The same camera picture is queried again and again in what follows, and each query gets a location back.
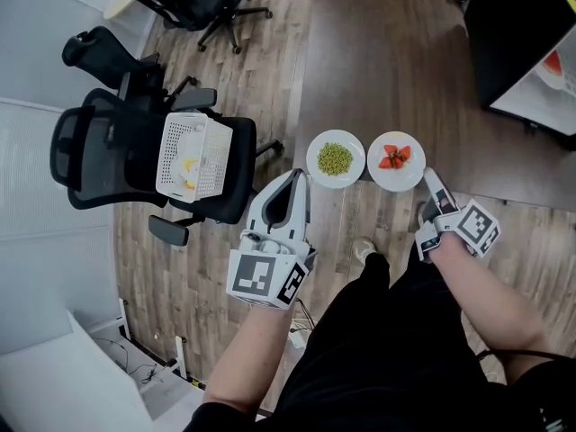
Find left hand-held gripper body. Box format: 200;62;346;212
226;228;319;310

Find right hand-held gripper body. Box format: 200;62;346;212
413;198;502;263

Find white plate of strawberries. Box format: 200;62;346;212
366;130;427;193

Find white plate of green peas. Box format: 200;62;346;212
306;129;366;190

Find pile of green peas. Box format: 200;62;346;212
317;141;355;177

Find white plate of red fruit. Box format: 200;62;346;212
535;48;576;93

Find person's right forearm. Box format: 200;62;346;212
436;232;554;360

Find person's left forearm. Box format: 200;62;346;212
202;303;294;417

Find white perforated plastic basket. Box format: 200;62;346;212
155;112;235;205

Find person's beige shoe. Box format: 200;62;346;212
353;236;377;266

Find white and yellow basket contents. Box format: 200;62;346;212
175;130;209;189

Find white desk leg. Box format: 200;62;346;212
174;335;189;380

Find person's black trousers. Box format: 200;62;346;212
251;247;518;432

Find black mesh office chair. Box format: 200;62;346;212
49;86;285;248

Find person's black shirt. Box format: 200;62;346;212
182;355;576;432

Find black office chair with headrest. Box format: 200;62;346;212
61;25;200;104
98;0;275;55

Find white desk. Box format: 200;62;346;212
0;308;155;432

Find thin black cable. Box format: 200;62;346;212
475;347;576;365

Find black cable tangle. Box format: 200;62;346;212
93;335;159;385

